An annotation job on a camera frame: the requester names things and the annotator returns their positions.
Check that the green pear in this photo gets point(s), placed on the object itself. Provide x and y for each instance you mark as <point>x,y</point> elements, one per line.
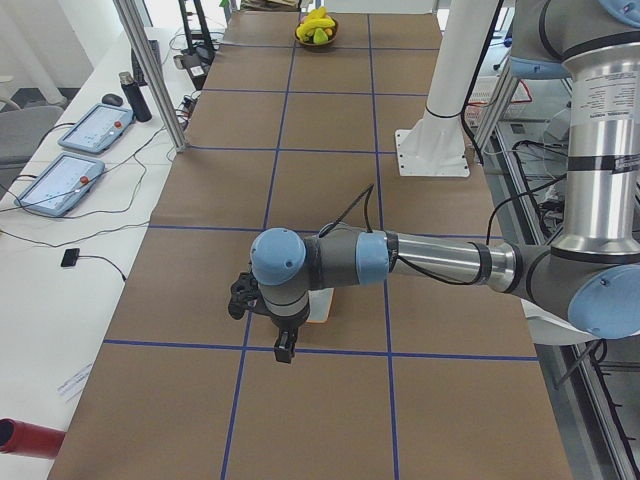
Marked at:
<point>320,37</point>

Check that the blue teach pendant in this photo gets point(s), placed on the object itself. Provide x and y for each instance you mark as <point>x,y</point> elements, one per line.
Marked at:
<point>98,129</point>
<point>61,186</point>

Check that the near blue teach pendant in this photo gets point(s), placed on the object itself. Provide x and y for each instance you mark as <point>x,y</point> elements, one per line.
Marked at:
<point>61,186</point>

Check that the black computer mouse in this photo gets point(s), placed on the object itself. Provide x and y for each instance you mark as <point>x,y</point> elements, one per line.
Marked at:
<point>112,100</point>

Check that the aluminium frame post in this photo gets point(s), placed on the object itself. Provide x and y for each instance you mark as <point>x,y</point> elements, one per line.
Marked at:
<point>135,31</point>

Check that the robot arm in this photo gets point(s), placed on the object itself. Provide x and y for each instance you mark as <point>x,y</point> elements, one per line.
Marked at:
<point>588,276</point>

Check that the grey square plate orange rim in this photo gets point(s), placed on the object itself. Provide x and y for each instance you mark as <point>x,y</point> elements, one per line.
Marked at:
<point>320,303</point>

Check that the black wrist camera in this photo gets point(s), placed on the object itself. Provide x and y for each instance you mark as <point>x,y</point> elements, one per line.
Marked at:
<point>244,293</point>

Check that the white camera pedestal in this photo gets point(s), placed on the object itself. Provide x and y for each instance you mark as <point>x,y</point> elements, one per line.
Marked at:
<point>435,146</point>

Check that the black water bottle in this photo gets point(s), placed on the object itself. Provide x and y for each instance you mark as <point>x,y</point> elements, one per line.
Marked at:
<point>135,98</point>

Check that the wicker fruit basket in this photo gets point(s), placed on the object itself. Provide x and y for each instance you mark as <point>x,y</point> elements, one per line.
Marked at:
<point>303,35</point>

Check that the far blue teach pendant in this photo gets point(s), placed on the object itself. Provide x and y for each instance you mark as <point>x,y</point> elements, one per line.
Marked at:
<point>98,129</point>

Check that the red cylinder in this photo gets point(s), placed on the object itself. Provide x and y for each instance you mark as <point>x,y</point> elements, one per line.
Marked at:
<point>30,440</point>

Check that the small black puck device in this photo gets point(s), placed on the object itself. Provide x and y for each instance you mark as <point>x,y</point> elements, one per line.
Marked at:
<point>70,257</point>

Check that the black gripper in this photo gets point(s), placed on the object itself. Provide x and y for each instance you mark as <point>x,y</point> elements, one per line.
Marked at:
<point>286,324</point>

